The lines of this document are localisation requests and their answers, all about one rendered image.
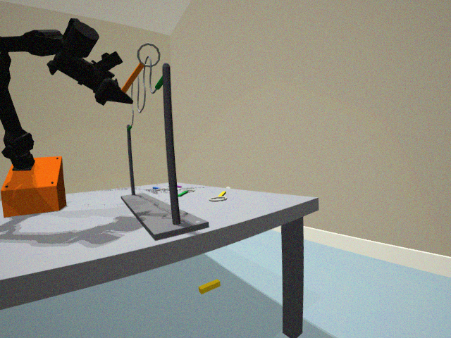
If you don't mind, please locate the yellow rectangular block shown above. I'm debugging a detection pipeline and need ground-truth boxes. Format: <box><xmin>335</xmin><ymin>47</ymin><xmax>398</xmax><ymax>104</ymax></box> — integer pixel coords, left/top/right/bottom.
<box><xmin>199</xmin><ymin>279</ymin><xmax>221</xmax><ymax>294</ymax></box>

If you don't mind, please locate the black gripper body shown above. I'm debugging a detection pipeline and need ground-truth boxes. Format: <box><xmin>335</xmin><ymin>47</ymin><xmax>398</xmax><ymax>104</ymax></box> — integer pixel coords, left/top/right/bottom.
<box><xmin>75</xmin><ymin>61</ymin><xmax>117</xmax><ymax>106</ymax></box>

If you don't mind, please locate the white ring with yellow handle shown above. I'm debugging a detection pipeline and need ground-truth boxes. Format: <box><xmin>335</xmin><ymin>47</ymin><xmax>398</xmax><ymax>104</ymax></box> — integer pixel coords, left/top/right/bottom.
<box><xmin>209</xmin><ymin>192</ymin><xmax>227</xmax><ymax>201</ymax></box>

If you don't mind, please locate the orange handle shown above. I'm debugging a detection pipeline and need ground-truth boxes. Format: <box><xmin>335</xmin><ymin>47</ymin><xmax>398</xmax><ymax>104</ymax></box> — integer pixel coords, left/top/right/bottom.
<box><xmin>121</xmin><ymin>42</ymin><xmax>160</xmax><ymax>93</ymax></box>

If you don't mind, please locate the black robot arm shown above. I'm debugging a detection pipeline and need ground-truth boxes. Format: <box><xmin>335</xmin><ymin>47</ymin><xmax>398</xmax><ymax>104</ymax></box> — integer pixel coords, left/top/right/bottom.
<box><xmin>0</xmin><ymin>18</ymin><xmax>123</xmax><ymax>171</ymax></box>

